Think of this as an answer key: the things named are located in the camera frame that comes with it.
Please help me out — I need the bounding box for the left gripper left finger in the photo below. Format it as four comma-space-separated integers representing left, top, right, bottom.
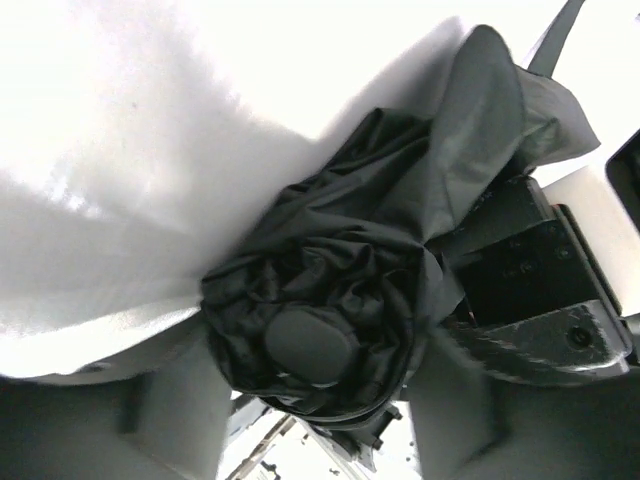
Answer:
1, 313, 230, 479

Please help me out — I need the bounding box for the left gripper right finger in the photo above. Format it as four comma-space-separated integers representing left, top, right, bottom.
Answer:
408, 330, 639, 479

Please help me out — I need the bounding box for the black folding umbrella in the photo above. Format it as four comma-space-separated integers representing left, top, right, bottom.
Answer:
201, 25, 599, 429

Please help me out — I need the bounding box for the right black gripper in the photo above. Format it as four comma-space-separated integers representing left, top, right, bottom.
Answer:
431, 177, 633, 385

